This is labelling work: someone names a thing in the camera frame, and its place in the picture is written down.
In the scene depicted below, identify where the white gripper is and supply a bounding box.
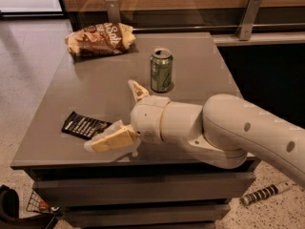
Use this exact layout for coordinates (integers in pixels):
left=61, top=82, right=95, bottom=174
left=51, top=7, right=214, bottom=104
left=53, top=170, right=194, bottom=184
left=84, top=79, right=171, bottom=156

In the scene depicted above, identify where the striped white tool on floor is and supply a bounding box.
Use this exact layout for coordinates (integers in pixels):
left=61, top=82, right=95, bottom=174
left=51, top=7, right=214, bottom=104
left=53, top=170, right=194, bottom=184
left=240, top=181, right=294, bottom=206

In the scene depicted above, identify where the black rxbar chocolate wrapper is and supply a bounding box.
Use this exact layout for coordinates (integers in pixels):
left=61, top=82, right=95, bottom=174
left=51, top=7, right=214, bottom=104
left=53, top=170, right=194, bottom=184
left=61, top=112, right=111, bottom=140

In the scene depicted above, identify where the grey drawer cabinet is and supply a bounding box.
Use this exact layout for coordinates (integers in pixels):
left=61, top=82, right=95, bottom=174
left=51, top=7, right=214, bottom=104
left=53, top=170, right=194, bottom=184
left=11, top=32, right=259, bottom=229

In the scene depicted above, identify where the brown chip bag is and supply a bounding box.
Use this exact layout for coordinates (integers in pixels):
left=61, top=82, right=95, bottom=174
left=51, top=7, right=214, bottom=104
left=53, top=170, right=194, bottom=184
left=65, top=23, right=135, bottom=56

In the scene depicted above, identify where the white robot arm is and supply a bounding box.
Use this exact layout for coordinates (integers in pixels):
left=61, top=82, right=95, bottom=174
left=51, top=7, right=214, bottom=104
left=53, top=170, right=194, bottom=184
left=84, top=80, right=305, bottom=187

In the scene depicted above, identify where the black curved object on floor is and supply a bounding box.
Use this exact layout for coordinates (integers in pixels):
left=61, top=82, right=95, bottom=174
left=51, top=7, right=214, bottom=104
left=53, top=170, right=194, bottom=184
left=0, top=184, right=60, bottom=229

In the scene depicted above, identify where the right metal wall bracket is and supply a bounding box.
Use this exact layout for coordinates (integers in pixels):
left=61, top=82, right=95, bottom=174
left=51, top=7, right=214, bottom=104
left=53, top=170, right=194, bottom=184
left=235, top=0, right=262, bottom=41

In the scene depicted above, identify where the left metal wall bracket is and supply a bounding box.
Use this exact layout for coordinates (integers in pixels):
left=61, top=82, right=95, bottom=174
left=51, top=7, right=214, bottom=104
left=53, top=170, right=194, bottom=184
left=106, top=0, right=121, bottom=23

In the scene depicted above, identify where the metal wall bracket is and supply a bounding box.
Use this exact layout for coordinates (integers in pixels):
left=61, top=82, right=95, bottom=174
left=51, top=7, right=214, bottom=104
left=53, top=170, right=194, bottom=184
left=235, top=0, right=262, bottom=41
left=106, top=0, right=121, bottom=23

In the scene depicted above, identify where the wire basket on floor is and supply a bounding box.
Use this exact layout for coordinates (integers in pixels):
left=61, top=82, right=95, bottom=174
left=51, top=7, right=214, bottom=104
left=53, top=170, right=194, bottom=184
left=26, top=191, right=60, bottom=214

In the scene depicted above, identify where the green soda can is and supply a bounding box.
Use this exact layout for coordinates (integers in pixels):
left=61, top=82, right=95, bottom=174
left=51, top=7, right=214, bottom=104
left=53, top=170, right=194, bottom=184
left=150, top=48, right=173, bottom=93

